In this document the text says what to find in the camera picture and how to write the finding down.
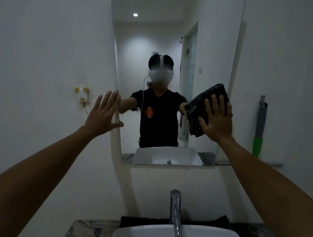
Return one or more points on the person's right forearm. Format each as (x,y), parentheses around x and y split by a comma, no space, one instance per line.
(264,185)

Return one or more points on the person's left forearm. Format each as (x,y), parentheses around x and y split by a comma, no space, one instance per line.
(41,175)

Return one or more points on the white sink basin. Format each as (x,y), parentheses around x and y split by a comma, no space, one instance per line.
(146,232)

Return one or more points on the person's right hand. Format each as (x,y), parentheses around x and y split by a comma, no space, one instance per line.
(218,125)

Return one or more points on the person's left middle finger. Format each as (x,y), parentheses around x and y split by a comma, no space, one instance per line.
(106,100)

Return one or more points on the black cleaning cloth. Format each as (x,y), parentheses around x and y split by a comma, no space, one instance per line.
(195,109)

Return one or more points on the person's left thumb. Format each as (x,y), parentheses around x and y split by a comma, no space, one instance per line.
(117,124)

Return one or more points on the person's right little finger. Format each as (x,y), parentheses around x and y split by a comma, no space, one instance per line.
(230,109)

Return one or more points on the person's right middle finger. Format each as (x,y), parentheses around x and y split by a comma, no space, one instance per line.
(215,103)

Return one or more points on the yellow and white wall hook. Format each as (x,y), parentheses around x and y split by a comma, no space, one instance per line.
(82,94)

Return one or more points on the frameless wall mirror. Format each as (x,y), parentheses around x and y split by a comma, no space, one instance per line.
(156,39)

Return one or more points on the person's right thumb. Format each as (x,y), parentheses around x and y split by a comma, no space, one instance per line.
(203,122)

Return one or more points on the chrome faucet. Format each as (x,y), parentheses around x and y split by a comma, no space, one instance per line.
(176,210)

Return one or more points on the person's left hand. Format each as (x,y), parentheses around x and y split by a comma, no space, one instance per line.
(101,120)

